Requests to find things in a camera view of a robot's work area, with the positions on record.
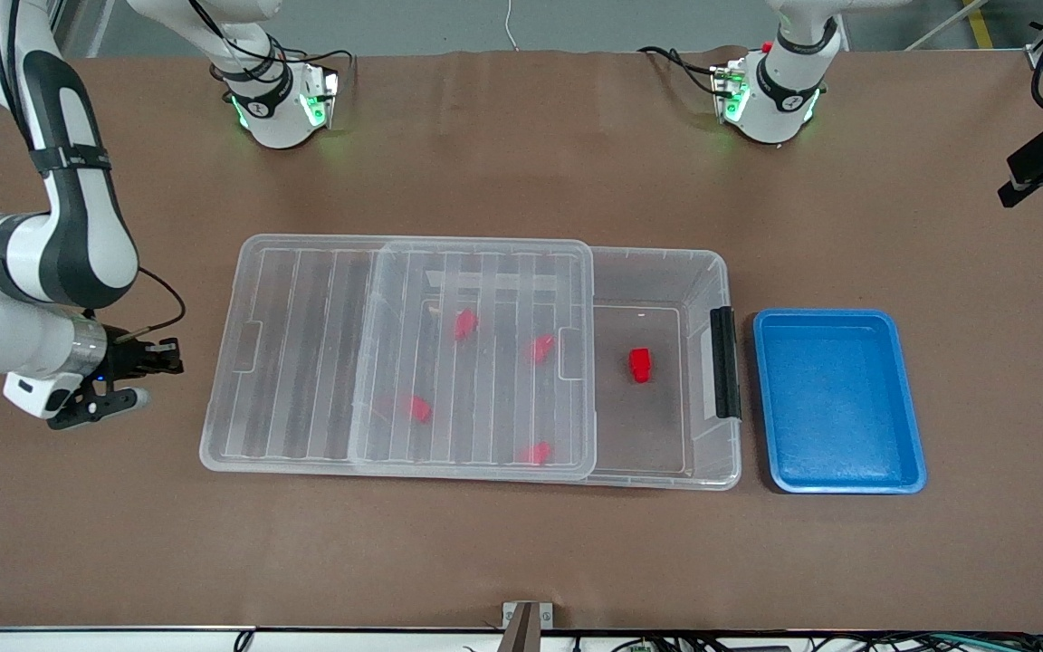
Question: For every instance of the clear ribbed plastic lid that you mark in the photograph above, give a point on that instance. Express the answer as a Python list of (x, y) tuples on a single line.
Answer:
[(304, 380)]

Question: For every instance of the grey metal edge bracket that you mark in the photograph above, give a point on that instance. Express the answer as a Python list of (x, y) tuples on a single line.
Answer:
[(527, 625)]

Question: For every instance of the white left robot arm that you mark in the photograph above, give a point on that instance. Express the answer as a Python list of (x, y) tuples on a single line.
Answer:
[(775, 100)]

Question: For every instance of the blue plastic tray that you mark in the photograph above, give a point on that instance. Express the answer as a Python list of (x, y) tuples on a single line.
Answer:
[(847, 407)]

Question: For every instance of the red toy block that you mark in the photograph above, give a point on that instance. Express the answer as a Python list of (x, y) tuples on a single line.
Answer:
[(640, 364), (464, 324), (416, 408), (540, 348), (537, 453)]

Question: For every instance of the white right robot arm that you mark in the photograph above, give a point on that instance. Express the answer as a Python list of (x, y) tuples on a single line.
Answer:
[(78, 226)]

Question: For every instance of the black right camera bracket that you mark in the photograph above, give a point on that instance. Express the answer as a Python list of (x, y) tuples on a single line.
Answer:
[(87, 407)]

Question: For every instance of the clear plastic storage box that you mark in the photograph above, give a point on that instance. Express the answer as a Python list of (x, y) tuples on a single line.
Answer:
[(666, 426)]

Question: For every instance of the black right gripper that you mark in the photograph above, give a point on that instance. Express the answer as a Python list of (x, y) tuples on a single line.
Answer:
[(126, 359)]

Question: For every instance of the brown table cover sheet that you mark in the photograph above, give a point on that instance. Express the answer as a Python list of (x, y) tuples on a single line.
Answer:
[(521, 552)]

